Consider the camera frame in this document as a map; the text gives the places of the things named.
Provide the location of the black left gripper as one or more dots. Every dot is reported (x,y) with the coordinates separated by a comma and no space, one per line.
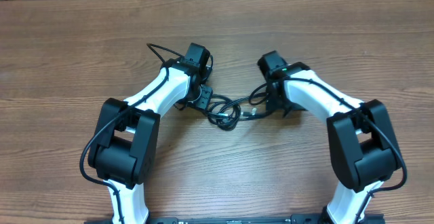
(204,96)

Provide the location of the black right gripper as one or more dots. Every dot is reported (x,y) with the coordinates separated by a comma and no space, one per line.
(276,103)

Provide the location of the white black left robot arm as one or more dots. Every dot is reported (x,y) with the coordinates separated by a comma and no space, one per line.
(122,150)

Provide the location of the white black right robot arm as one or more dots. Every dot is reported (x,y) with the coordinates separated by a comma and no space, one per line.
(363,147)

